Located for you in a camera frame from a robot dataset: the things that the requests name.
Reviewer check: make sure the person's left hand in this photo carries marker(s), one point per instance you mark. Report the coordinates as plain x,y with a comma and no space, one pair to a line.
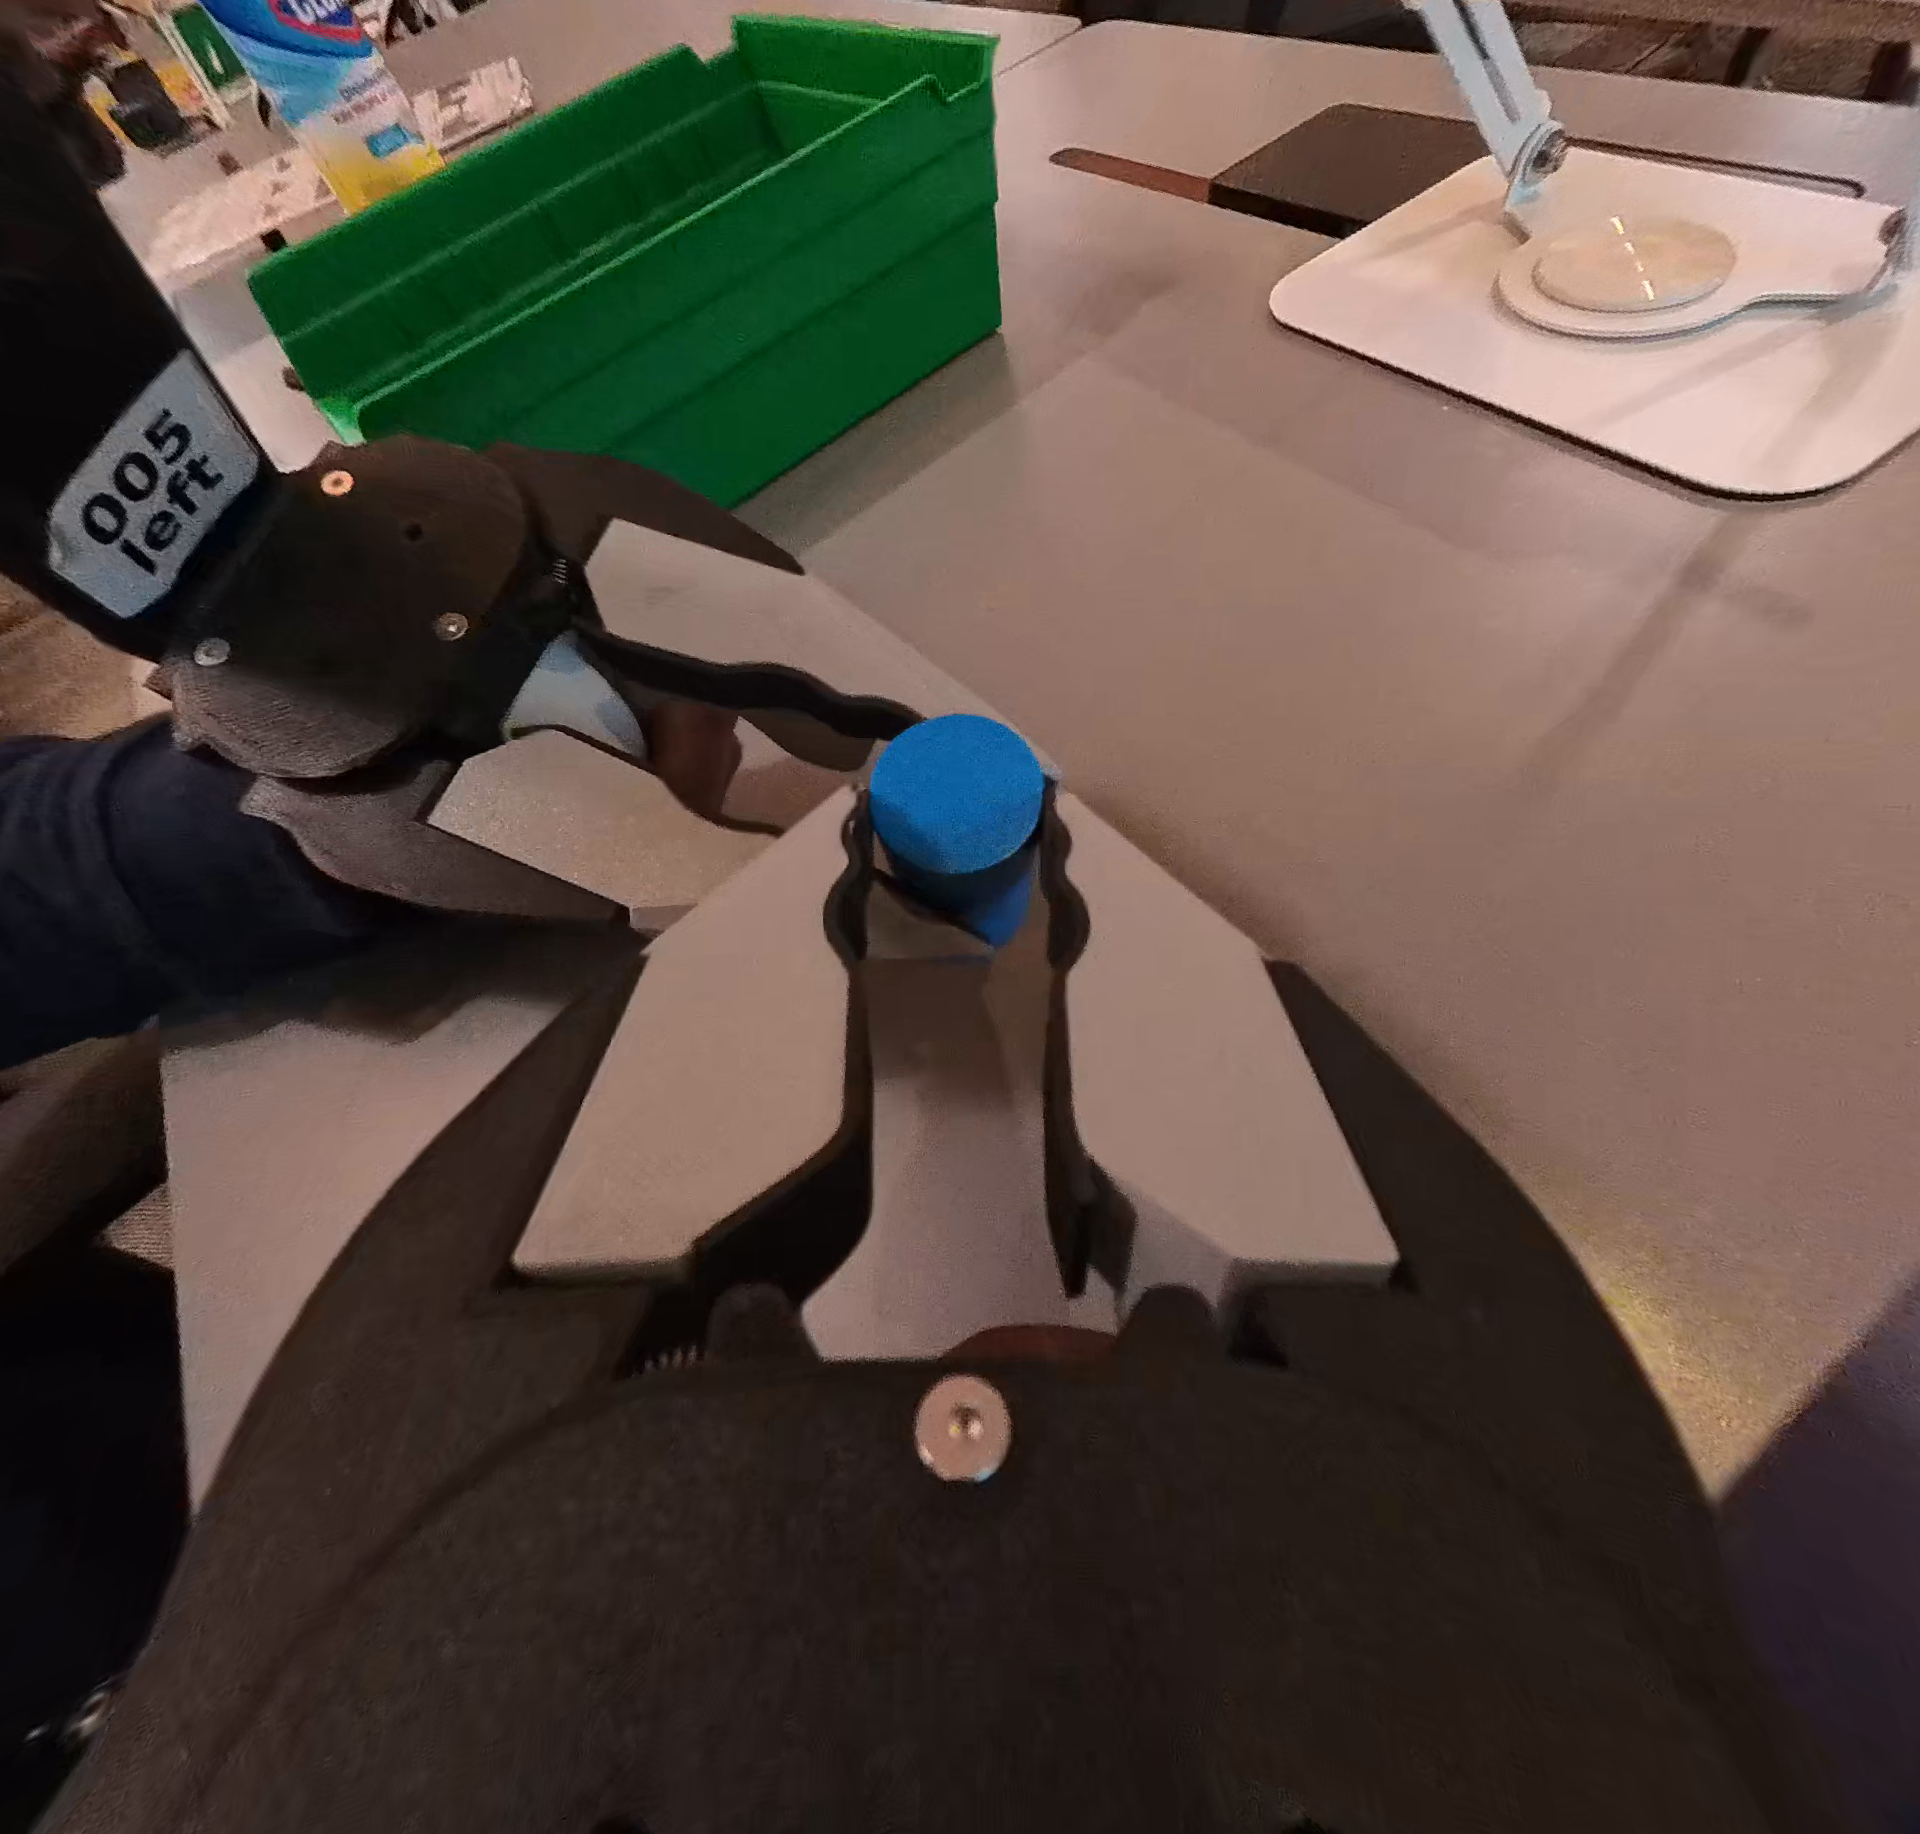
697,762

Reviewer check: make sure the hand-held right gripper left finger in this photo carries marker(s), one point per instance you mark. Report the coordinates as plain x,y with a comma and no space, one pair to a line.
677,1114

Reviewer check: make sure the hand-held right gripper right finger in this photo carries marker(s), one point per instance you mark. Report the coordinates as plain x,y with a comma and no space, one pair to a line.
1216,1114

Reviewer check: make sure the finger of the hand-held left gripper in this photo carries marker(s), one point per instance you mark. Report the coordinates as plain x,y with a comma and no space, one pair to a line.
750,619
585,829

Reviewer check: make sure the person's left forearm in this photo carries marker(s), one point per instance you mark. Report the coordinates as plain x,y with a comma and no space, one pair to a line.
137,890

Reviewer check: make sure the disinfecting wipes canister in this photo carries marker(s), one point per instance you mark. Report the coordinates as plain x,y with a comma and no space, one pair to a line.
301,35

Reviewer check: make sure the folded printed paper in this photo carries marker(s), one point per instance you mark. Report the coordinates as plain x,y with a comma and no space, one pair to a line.
473,98

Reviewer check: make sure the blue wooden cylinder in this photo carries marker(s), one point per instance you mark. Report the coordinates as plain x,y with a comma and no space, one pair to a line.
953,799

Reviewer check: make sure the green plastic bin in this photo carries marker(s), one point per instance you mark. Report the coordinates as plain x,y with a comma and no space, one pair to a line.
677,319

